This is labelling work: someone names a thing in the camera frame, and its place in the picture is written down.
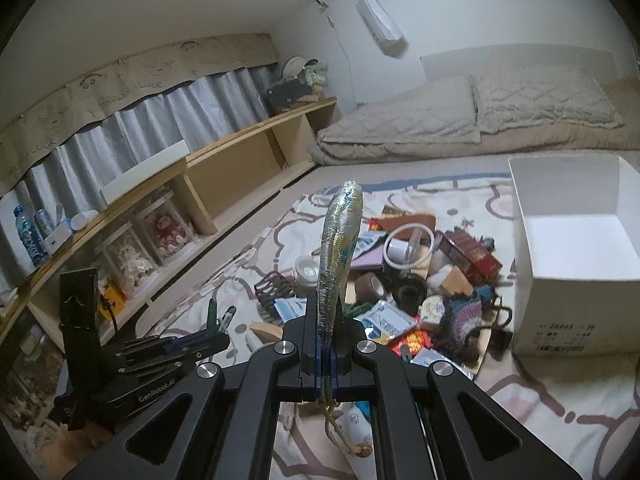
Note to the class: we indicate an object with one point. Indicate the white cap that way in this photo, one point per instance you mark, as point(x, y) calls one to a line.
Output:
point(295, 66)

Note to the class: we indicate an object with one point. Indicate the clear jar white plush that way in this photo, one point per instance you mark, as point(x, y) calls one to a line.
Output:
point(127, 262)

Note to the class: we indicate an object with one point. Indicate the grey curtain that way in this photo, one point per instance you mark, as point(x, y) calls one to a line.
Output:
point(150, 120)

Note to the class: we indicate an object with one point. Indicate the red box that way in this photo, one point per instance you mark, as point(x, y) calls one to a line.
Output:
point(475, 255)

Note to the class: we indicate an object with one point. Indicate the green plastic clip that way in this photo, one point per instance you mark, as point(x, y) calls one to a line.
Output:
point(222, 317)

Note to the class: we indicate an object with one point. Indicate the white cardboard box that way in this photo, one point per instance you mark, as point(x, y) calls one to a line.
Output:
point(575, 260)

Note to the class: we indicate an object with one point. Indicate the grey quilted pillow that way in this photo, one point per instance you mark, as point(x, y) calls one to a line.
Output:
point(545, 95)
point(400, 115)

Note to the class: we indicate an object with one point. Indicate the clear jar red plush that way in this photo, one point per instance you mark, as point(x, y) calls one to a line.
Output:
point(167, 232)

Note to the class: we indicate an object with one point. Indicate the printed beige valance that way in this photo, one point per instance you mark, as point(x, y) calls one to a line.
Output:
point(125, 80)

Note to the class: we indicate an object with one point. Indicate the crocheted pouch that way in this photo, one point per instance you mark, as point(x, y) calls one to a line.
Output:
point(462, 317)

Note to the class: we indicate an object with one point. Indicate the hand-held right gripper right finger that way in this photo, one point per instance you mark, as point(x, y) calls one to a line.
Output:
point(350, 360)

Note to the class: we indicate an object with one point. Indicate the blue label water bottle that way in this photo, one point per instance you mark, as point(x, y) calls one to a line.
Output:
point(30, 237)

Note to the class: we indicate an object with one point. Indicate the brown tape roll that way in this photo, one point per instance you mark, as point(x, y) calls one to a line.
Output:
point(362, 287)

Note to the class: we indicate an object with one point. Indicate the beige fleece duvet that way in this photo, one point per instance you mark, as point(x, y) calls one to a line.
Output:
point(550, 140)

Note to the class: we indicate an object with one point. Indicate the black bag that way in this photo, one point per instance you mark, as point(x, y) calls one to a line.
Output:
point(287, 95)

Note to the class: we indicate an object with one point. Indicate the black hair claw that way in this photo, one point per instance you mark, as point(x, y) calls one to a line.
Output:
point(275, 290)

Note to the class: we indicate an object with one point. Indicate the purple notebook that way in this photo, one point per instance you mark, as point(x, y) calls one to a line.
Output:
point(367, 261)

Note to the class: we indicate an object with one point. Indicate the long white box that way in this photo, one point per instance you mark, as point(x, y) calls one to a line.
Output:
point(145, 172)

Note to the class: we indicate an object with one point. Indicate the white round tin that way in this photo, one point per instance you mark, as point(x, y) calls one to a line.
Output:
point(306, 270)

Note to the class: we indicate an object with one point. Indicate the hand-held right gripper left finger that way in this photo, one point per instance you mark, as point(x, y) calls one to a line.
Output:
point(300, 360)

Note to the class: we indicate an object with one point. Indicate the wooden shelf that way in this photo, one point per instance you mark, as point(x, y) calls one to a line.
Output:
point(235, 160)

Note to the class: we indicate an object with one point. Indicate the blue white sachet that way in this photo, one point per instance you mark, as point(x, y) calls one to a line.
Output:
point(387, 321)

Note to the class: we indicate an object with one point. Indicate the printed blanket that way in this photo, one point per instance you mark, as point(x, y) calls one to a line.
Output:
point(550, 400)

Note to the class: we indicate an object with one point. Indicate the red snack packet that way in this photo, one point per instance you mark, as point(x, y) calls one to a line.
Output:
point(410, 345)

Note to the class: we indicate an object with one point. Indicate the green plush toy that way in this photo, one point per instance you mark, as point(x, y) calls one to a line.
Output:
point(315, 77)

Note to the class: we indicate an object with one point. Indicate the brown leather wallet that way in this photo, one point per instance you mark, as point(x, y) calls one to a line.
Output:
point(407, 221)

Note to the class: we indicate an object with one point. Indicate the small white device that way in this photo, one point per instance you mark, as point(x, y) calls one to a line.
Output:
point(60, 237)

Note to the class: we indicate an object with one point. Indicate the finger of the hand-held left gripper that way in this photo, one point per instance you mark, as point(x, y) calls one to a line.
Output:
point(200, 344)
point(160, 365)

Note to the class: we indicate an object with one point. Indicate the black tape roll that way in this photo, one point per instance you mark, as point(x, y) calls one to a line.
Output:
point(397, 292)

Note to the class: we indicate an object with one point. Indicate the white paper bag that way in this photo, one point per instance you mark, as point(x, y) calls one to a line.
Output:
point(380, 17)

